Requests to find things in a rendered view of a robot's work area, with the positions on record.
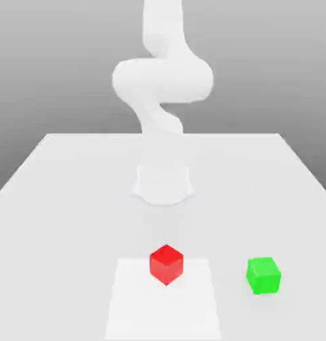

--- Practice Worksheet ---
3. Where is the small red cube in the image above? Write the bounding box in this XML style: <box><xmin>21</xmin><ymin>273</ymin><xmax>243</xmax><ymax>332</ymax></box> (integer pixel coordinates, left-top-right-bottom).
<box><xmin>148</xmin><ymin>244</ymin><xmax>184</xmax><ymax>286</ymax></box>

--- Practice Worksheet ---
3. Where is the small green cube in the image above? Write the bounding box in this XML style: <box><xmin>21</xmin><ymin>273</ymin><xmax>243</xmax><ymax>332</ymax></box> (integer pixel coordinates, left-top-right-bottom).
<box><xmin>245</xmin><ymin>256</ymin><xmax>282</xmax><ymax>296</ymax></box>

